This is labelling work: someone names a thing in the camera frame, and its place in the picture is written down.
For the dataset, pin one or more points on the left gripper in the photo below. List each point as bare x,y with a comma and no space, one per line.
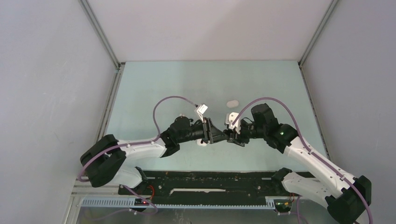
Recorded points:
211,134

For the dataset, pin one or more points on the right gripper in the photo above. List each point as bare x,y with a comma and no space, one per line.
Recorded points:
239,139

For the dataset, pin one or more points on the white gold-trimmed charging case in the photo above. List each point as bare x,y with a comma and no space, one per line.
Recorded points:
201,143

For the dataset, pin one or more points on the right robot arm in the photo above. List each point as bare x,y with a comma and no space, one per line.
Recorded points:
345,196

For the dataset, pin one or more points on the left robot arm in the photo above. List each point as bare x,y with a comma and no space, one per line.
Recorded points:
111,161

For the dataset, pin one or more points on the white oval charging case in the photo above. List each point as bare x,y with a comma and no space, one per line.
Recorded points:
232,104

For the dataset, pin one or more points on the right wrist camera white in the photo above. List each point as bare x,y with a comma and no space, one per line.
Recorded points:
232,121

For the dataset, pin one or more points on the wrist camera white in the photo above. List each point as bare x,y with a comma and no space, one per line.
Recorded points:
200,110
232,121

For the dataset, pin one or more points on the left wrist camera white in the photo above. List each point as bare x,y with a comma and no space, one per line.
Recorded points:
200,110

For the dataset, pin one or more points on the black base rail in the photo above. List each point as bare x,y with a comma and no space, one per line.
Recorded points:
212,188

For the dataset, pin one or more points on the aluminium frame rail front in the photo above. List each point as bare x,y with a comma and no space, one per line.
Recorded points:
113,196

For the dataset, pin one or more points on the left corner aluminium post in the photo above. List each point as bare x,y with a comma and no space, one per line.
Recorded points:
92,18

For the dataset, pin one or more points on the corner aluminium post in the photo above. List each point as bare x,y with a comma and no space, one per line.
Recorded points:
92,18
320,28

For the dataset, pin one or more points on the right corner aluminium post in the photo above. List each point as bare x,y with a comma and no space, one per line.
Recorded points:
320,28

